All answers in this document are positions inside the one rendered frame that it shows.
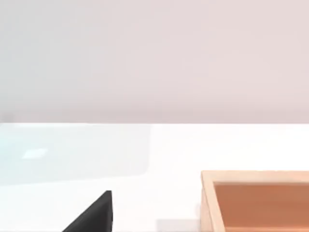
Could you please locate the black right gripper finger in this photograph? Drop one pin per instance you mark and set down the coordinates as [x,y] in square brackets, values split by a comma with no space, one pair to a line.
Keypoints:
[99,215]

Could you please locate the shallow salmon-coloured box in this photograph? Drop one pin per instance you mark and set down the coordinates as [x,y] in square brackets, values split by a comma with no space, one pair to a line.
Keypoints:
[258,203]

